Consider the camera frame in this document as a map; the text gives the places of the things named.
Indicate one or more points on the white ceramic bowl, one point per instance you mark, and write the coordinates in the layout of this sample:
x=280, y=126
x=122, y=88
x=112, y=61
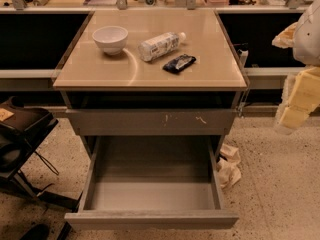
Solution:
x=110, y=39

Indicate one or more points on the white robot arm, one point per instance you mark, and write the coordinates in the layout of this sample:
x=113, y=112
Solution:
x=306, y=48

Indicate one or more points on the grey drawer cabinet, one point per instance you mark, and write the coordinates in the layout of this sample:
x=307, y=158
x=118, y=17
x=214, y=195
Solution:
x=90, y=71

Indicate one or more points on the clear plastic water bottle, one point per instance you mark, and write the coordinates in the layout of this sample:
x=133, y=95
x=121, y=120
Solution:
x=160, y=45

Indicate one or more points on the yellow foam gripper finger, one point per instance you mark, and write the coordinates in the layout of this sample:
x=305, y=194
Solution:
x=285, y=39
x=300, y=97

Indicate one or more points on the crumpled beige cloth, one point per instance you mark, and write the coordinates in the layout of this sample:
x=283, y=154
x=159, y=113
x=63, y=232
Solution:
x=227, y=166

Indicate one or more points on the black chair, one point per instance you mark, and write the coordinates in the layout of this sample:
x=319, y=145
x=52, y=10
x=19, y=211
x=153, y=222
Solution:
x=22, y=131

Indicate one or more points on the grey top drawer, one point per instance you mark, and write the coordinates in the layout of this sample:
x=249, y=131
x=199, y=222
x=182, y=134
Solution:
x=153, y=114

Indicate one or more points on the open grey middle drawer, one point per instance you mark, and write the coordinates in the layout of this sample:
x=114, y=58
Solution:
x=142, y=182

